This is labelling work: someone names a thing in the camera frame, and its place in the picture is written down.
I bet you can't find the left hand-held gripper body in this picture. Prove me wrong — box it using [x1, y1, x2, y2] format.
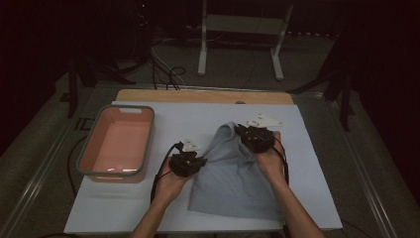
[167, 137, 206, 179]

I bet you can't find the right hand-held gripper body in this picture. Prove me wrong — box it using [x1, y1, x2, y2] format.
[240, 113, 284, 155]

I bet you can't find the light blue garment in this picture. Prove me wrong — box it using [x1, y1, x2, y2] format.
[187, 121, 286, 222]

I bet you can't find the pink plastic basin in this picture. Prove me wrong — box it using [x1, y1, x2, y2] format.
[76, 104, 157, 184]

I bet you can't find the person's left hand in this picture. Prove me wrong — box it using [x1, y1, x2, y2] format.
[154, 157, 193, 208]

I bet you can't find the person's right hand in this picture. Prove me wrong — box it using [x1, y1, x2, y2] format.
[255, 131, 287, 186]

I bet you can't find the white table board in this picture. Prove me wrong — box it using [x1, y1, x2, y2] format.
[63, 100, 344, 234]

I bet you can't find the black tripod stand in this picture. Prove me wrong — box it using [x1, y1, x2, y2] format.
[58, 56, 137, 119]
[286, 19, 358, 133]

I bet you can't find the white metal stand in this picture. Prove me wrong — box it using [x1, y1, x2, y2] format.
[197, 0, 294, 81]

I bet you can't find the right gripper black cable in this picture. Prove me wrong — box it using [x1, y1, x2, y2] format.
[271, 137, 291, 186]

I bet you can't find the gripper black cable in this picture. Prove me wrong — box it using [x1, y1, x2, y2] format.
[271, 137, 291, 186]
[150, 145, 179, 203]

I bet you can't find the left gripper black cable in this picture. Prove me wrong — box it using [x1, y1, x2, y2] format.
[150, 145, 179, 203]

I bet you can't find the bundle of floor cables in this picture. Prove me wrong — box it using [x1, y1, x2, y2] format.
[145, 46, 187, 91]

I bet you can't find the black floor outlet frame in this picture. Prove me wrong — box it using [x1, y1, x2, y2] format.
[74, 117, 96, 132]

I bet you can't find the black floor cable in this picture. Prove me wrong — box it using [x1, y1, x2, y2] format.
[66, 135, 88, 196]

